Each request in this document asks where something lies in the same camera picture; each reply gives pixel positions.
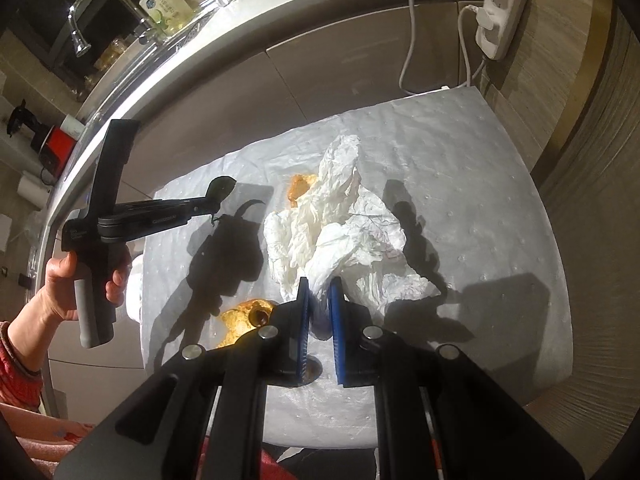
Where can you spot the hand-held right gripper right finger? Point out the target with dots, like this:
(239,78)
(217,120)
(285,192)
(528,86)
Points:
(337,335)

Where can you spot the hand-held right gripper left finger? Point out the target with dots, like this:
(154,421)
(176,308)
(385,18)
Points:
(302,330)

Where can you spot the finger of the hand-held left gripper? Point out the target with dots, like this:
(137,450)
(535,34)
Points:
(160,210)

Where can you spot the white tissue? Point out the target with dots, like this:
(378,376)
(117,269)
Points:
(340,220)

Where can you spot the person's left forearm red sleeve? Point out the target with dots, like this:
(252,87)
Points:
(17,375)

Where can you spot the person's left hand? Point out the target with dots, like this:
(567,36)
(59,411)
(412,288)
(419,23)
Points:
(55,290)

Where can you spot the white paper towel roll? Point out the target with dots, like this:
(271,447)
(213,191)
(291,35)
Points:
(31,189)

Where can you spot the white cup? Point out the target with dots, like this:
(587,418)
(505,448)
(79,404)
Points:
(72,126)

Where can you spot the red and black appliance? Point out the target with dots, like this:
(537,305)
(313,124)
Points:
(55,142)

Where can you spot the glass jars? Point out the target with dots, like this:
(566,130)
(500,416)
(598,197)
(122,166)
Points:
(112,52)

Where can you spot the white absorbent table mat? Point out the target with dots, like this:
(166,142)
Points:
(475,210)

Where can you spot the green dish soap bottle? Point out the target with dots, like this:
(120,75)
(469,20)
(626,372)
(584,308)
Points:
(162,10)

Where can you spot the white power strip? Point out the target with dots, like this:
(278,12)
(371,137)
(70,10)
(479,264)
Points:
(500,10)

